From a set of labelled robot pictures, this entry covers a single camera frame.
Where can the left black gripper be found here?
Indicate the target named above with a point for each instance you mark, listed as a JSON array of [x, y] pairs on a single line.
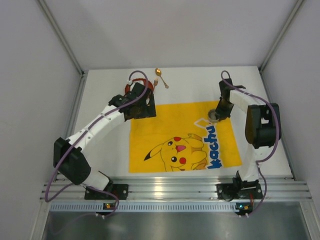
[[145, 110]]

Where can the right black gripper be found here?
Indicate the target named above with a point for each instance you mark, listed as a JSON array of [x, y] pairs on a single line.
[[223, 110]]

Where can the yellow Pikachu placemat cloth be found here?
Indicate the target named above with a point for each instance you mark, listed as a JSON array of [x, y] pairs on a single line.
[[181, 138]]

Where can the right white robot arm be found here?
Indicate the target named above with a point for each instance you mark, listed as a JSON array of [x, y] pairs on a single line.
[[262, 126]]

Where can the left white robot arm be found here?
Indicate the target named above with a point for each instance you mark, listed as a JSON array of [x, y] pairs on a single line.
[[70, 156]]

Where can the red round plate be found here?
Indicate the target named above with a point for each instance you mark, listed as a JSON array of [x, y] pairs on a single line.
[[142, 81]]

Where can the gold fork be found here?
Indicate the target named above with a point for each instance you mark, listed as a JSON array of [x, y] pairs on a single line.
[[155, 84]]

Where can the gold spoon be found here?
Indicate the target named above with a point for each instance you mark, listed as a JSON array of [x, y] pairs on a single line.
[[158, 72]]

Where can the aluminium mounting rail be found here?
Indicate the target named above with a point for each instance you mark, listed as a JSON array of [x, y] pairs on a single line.
[[174, 189]]

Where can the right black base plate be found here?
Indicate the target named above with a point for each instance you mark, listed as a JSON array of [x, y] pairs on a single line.
[[230, 191]]

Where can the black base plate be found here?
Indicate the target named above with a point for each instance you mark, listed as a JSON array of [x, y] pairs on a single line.
[[119, 190], [230, 191]]

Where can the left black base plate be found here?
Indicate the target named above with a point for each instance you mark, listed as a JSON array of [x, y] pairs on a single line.
[[119, 190]]

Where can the right aluminium frame post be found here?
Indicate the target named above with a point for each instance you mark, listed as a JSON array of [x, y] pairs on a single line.
[[298, 5]]

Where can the aluminium frame post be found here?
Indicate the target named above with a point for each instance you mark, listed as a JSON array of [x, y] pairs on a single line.
[[59, 34], [298, 5]]

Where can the slotted grey cable duct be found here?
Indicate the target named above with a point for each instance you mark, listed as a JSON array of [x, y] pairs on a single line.
[[148, 207]]

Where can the left aluminium frame post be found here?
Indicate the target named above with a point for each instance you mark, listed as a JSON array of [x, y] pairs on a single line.
[[59, 34]]

